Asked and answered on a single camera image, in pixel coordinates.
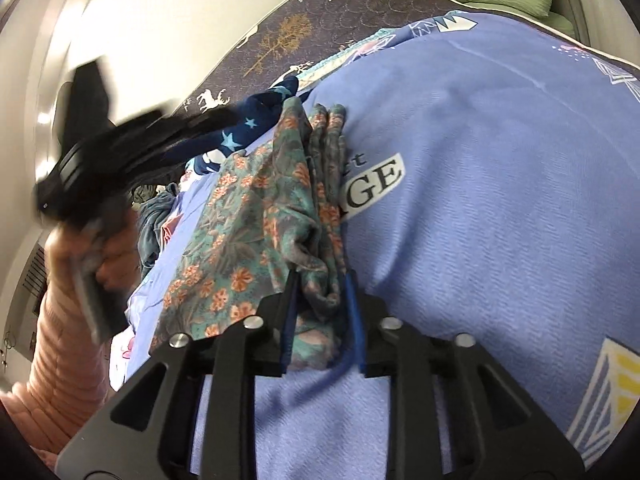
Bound floral teal orange shorts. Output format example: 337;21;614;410
150;96;351;373

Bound blue printed blanket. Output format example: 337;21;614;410
107;10;640;480

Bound person's left hand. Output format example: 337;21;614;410
45;205;143;311

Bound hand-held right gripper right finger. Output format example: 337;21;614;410
342;272;586;480

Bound dark deer print mattress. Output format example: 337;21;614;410
182;0;640;116

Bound pink white cloth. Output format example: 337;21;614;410
107;330;136;391

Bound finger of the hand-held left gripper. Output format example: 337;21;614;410
125;105;243;166

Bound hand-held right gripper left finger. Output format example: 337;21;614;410
57;270;301;480

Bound dark teal garment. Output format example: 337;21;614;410
131;180;178;271

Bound wall vent grille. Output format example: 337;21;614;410
20;242;48;301

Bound navy star print garment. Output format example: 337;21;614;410
185;77;301;176

